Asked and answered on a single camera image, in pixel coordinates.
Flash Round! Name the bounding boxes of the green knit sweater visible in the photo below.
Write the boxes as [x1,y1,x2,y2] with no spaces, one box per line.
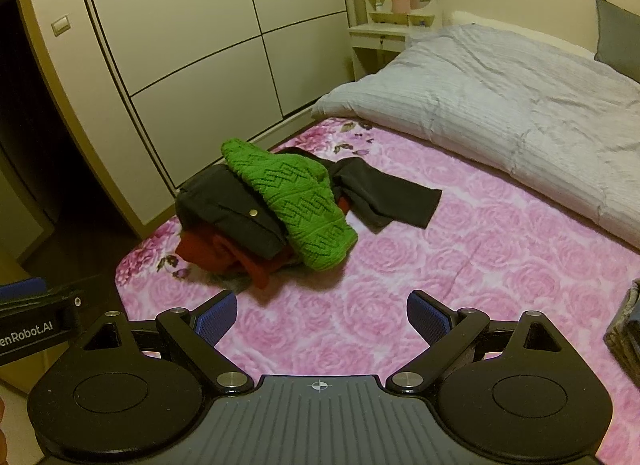
[221,139,358,271]

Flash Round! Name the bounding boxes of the folded grey blue clothes stack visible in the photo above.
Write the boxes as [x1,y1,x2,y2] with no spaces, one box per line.
[603,279,639,386]

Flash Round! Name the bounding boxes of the red knit garment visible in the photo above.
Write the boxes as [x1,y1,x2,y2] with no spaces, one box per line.
[174,196,350,291]

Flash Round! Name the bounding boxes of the pink floral bed blanket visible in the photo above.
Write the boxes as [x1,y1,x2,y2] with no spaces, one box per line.
[114,115,640,465]

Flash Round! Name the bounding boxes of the black garment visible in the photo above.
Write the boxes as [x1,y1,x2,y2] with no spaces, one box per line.
[176,147,442,260]

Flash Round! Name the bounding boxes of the grey striped duvet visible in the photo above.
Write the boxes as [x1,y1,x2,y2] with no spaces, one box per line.
[314,24,639,245]

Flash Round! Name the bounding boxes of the white dressing table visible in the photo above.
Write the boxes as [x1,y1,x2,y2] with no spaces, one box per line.
[348,21,440,80]

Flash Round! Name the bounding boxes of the pink cup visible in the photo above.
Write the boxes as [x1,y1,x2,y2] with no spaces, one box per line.
[392,0,412,15]

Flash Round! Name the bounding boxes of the grey pillow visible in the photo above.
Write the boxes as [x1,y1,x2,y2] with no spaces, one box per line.
[594,0,640,82]

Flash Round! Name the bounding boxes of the white light switch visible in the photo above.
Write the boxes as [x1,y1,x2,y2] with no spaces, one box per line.
[51,15,70,37]

